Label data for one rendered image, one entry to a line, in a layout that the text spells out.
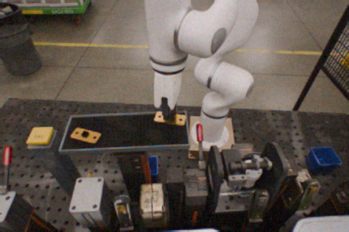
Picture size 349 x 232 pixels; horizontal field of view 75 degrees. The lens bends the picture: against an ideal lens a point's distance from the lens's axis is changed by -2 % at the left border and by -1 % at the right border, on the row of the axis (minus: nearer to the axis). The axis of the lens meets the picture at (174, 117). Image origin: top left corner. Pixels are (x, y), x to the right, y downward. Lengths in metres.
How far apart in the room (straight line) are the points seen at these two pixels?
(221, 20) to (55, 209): 1.01
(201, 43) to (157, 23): 0.09
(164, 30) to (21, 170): 1.10
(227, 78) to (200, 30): 0.47
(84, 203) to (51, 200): 0.55
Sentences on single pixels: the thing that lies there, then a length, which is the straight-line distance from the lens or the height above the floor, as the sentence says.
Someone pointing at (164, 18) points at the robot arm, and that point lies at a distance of 0.43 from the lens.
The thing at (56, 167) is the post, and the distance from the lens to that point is 0.87.
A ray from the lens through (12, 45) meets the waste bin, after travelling 3.19.
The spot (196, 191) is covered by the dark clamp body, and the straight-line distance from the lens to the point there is 0.68.
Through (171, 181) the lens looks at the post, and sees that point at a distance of 0.67.
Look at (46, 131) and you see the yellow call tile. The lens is 0.79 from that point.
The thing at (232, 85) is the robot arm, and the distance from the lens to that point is 0.85.
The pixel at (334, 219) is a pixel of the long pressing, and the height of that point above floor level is 1.00.
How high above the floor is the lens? 1.69
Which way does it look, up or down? 47 degrees down
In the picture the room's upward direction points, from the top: straight up
